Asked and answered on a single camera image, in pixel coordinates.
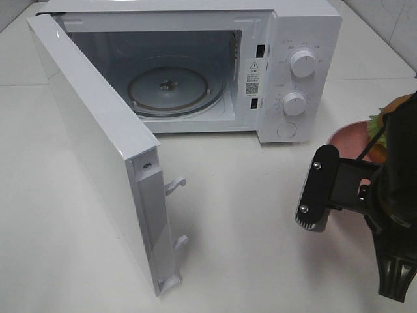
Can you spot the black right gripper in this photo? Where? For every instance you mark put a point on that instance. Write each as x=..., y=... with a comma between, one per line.
x=396, y=201

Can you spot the white microwave door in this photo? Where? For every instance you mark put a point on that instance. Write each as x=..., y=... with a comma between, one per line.
x=118, y=151

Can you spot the white microwave oven body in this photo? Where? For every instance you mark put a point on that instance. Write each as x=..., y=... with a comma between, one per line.
x=247, y=43

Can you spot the upper white power knob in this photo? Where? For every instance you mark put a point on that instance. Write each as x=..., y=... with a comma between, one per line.
x=303, y=63

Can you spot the burger with lettuce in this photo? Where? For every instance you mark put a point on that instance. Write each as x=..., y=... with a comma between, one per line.
x=379, y=124

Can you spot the round white door button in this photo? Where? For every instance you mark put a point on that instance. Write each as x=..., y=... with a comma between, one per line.
x=287, y=130

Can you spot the lower white timer knob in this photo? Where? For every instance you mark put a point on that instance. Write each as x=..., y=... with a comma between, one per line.
x=294, y=103

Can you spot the pink round plate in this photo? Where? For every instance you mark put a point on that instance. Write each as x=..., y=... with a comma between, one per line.
x=352, y=139

